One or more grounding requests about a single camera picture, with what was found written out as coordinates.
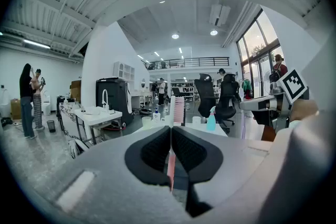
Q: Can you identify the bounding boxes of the black mezzanine railing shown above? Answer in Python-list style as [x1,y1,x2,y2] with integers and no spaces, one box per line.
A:
[141,57,230,70]

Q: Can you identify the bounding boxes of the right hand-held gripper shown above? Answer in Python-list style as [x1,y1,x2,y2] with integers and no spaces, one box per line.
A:
[238,68,310,131]

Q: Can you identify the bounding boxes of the marble pattern counter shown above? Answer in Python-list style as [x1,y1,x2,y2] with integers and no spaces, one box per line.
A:
[57,101,81,140]

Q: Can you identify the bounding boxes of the black office chair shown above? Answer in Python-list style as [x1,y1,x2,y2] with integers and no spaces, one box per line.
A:
[194,73,221,119]
[216,73,240,128]

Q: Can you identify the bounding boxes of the brown wooden cabinet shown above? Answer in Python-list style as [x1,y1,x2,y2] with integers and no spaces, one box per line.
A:
[261,125,277,142]

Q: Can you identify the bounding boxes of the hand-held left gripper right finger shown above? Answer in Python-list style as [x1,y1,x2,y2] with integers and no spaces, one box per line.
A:
[171,125,224,184]

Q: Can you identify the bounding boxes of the storage shelving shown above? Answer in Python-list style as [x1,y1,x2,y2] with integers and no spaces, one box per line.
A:
[170,80,195,101]

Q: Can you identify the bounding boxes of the clothes rack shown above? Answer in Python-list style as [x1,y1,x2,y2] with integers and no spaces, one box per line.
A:
[240,78,253,100]

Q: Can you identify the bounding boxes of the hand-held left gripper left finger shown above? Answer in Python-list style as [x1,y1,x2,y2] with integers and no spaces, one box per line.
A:
[124,125,173,187]

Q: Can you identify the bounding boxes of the white sink counter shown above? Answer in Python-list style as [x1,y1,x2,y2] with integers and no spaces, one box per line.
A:
[74,105,123,145]

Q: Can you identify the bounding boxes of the white cubby cabinet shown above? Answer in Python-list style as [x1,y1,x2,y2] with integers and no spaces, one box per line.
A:
[113,61,135,81]

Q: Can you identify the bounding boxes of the white vanity desk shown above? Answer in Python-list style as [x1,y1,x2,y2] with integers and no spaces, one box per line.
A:
[130,91,153,110]

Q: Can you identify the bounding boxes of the yellow-green translucent cup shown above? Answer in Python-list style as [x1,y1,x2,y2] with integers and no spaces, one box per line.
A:
[142,116,153,130]

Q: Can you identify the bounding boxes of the blue pump soap bottle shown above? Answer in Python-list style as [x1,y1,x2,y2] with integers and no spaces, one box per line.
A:
[152,107,162,123]

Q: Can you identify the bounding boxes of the person's right forearm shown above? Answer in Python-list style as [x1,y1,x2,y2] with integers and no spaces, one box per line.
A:
[290,99,320,126]

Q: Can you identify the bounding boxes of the ceiling air conditioner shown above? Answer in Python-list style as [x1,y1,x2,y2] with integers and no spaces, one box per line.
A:
[209,3,232,27]

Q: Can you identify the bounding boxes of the standing fan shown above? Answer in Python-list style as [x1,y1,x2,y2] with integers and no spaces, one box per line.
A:
[262,70,274,97]

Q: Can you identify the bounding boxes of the cardboard box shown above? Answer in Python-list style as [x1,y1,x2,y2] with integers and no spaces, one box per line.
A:
[10,98,22,121]
[69,80,82,103]

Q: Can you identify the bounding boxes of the white curved faucet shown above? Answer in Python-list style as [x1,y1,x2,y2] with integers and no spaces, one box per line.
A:
[101,89,110,109]

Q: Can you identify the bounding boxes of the teal spray bottle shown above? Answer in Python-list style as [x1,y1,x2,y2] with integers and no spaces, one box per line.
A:
[206,105,217,132]

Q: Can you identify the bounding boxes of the glass window doors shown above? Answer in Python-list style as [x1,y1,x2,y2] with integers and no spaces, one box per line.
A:
[235,9,286,99]

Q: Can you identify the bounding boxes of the fluorescent ceiling light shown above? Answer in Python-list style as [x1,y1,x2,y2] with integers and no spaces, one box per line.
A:
[23,39,51,50]

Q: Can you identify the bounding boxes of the black and white appliance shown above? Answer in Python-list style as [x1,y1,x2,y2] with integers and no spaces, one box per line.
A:
[95,77,135,126]

